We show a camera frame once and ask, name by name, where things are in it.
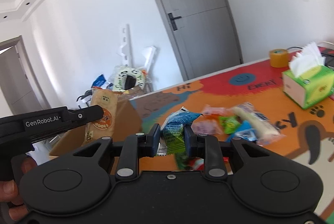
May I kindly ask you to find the white long snack packet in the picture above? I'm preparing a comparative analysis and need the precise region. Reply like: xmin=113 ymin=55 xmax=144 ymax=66
xmin=231 ymin=103 xmax=284 ymax=146

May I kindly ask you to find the orange clear candy packet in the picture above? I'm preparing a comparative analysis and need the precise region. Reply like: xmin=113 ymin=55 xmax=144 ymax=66
xmin=201 ymin=105 xmax=233 ymax=117

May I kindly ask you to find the green tissue box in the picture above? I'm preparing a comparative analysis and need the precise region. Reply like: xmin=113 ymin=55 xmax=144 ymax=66
xmin=282 ymin=42 xmax=333 ymax=109

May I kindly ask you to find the pink snack packet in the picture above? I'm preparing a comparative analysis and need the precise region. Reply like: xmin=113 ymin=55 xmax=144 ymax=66
xmin=191 ymin=120 xmax=223 ymax=135

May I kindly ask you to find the left hand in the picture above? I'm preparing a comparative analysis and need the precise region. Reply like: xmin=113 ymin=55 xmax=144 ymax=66
xmin=1 ymin=155 xmax=37 ymax=223

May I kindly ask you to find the blue plastic bag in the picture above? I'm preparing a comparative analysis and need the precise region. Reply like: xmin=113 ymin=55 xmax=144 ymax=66
xmin=91 ymin=74 xmax=106 ymax=88

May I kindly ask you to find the open cardboard box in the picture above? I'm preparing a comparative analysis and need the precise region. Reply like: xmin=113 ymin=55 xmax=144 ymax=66
xmin=49 ymin=89 xmax=142 ymax=159

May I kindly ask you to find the blue small snack packet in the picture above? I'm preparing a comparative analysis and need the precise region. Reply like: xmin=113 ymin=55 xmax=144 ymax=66
xmin=226 ymin=121 xmax=258 ymax=143

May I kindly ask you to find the orange biscuit packet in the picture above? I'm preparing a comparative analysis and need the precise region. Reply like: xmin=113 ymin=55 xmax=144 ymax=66
xmin=81 ymin=87 xmax=119 ymax=147

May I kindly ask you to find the short white perforated board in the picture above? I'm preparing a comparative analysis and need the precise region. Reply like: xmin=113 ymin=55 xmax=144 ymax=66
xmin=142 ymin=46 xmax=157 ymax=71

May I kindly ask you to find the black door handle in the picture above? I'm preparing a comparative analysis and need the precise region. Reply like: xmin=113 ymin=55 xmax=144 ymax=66
xmin=168 ymin=13 xmax=182 ymax=31

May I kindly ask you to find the grey door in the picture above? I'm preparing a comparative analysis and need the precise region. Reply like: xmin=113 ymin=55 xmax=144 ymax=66
xmin=156 ymin=0 xmax=243 ymax=80

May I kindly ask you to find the colourful cartoon table mat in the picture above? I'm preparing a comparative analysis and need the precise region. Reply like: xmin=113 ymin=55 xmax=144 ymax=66
xmin=131 ymin=58 xmax=333 ymax=223

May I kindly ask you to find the blue green snack packet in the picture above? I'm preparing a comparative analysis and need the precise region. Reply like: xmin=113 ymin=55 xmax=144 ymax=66
xmin=156 ymin=107 xmax=201 ymax=170

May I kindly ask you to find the panda print seat ring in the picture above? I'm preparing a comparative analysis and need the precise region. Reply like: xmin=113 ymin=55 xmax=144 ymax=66
xmin=113 ymin=66 xmax=147 ymax=92

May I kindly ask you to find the yellow tape roll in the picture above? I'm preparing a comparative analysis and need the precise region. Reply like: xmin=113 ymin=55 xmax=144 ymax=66
xmin=269 ymin=49 xmax=289 ymax=68

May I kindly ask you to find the red snack packet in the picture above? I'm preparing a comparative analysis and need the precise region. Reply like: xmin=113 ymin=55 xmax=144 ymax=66
xmin=186 ymin=158 xmax=204 ymax=171

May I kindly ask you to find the tall white perforated board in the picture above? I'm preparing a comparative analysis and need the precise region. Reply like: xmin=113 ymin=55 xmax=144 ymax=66
xmin=117 ymin=24 xmax=132 ymax=66

